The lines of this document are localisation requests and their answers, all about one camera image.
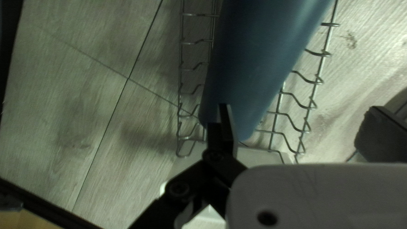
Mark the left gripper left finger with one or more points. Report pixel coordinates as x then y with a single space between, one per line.
219 149

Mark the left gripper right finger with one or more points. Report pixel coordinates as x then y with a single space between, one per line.
381 140

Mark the dark blue cup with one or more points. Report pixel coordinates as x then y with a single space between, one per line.
254 63

